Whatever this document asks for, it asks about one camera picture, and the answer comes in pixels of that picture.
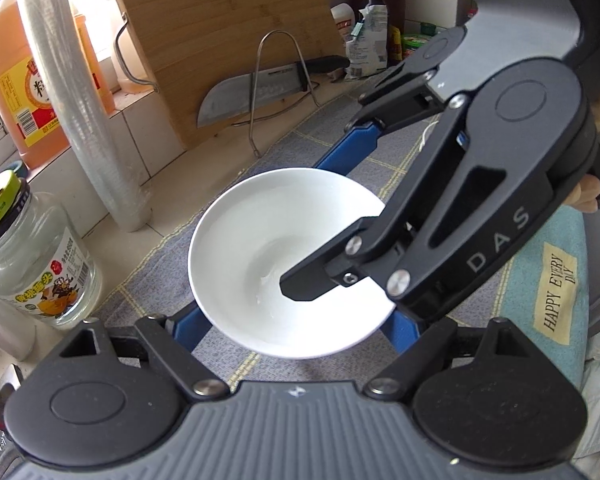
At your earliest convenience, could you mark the wire knife stand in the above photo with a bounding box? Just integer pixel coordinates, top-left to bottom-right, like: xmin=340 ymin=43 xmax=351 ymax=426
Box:
xmin=223 ymin=29 xmax=318 ymax=158

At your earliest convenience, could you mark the clear glass jar green lid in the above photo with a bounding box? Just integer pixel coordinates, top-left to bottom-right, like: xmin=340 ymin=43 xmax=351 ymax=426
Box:
xmin=0 ymin=169 xmax=102 ymax=330

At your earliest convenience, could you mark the grey checked table cloth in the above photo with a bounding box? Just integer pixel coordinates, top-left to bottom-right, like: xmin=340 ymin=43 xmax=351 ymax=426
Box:
xmin=94 ymin=86 xmax=592 ymax=396

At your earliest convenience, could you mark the steel kitchen knife black handle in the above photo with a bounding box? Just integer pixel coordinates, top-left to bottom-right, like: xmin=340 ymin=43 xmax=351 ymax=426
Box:
xmin=196 ymin=55 xmax=350 ymax=128

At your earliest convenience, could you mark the orange cooking oil jug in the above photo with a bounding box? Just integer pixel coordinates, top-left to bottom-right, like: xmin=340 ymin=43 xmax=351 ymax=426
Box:
xmin=0 ymin=0 xmax=118 ymax=172

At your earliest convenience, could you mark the white food packet bag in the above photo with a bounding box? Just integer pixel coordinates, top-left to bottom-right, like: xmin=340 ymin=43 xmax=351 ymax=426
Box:
xmin=346 ymin=4 xmax=388 ymax=79

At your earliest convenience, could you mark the green lid sauce jar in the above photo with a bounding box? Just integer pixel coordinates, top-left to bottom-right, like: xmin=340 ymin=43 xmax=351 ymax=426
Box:
xmin=402 ymin=34 xmax=432 ymax=58

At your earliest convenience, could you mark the bamboo cutting board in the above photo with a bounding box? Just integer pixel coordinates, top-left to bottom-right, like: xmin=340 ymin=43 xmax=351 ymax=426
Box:
xmin=117 ymin=0 xmax=344 ymax=150

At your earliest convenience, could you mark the right hand beige glove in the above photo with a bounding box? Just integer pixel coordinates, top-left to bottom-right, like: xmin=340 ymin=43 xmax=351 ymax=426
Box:
xmin=564 ymin=96 xmax=600 ymax=214

